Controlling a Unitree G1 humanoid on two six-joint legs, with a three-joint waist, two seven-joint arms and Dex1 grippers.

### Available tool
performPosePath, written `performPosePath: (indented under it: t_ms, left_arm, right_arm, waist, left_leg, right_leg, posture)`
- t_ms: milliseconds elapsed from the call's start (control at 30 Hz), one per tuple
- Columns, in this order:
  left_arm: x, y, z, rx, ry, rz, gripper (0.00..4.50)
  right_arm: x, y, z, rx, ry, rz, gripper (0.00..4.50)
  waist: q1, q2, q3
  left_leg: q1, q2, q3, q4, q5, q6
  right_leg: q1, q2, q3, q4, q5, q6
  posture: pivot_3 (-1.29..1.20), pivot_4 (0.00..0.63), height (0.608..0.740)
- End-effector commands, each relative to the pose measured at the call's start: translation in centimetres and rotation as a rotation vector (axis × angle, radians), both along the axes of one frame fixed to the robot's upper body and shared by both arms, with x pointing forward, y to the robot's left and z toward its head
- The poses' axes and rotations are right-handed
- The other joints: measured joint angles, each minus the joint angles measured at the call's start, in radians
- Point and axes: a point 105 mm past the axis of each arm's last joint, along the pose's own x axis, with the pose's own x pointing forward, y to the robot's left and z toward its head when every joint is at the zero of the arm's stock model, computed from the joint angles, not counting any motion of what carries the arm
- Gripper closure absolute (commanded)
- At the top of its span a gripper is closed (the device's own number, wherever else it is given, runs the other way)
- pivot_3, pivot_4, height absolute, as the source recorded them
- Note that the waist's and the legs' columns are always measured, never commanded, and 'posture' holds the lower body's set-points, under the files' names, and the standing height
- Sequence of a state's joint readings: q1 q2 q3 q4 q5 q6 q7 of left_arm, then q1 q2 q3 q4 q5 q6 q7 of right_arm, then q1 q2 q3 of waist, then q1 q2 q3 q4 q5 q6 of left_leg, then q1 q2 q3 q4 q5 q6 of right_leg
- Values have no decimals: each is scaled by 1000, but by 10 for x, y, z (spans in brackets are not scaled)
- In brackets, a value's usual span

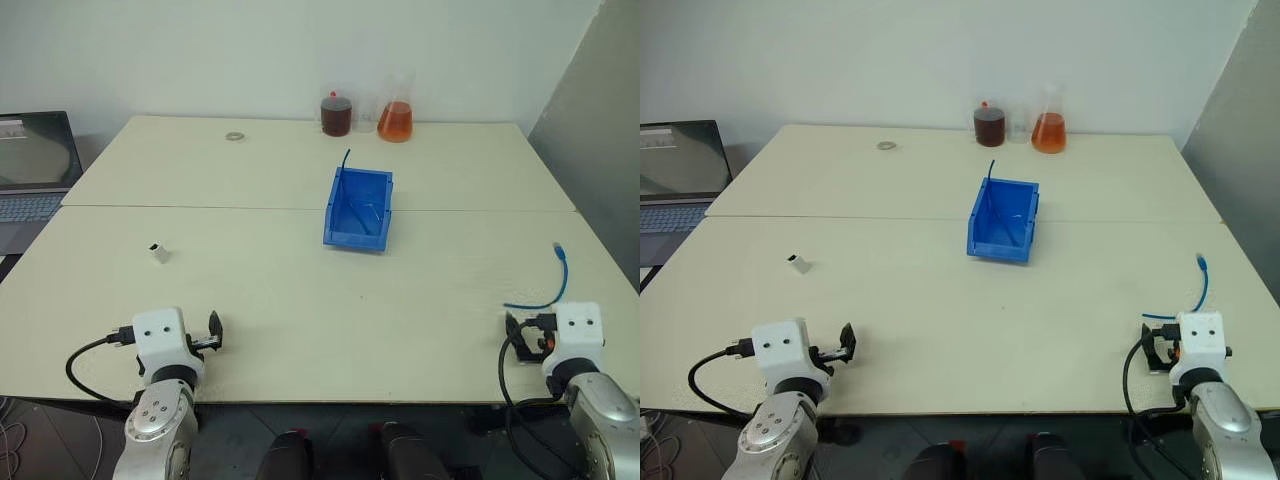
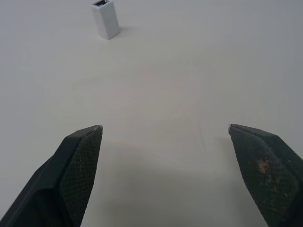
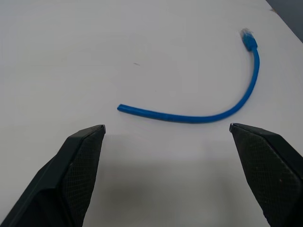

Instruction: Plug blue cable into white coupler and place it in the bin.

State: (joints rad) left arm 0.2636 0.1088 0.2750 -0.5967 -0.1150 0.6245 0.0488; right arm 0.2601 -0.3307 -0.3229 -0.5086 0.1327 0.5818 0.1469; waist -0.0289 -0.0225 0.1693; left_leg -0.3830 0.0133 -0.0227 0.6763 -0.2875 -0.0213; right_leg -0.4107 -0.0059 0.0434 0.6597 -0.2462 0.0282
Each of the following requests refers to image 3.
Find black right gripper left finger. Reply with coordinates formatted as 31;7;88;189
0;124;107;227

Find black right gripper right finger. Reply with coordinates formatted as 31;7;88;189
229;122;303;227

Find blue Ethernet cable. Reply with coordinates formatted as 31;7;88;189
116;27;261;124

